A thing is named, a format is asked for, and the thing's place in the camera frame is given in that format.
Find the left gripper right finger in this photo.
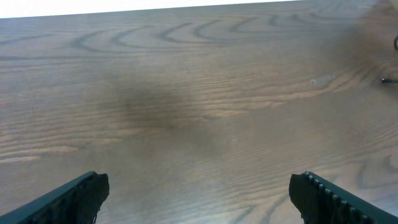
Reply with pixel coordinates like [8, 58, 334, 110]
[289, 171, 397, 224]

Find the black USB cable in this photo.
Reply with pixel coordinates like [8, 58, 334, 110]
[381, 35, 398, 84]

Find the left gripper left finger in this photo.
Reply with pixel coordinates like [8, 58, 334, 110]
[1, 171, 109, 224]

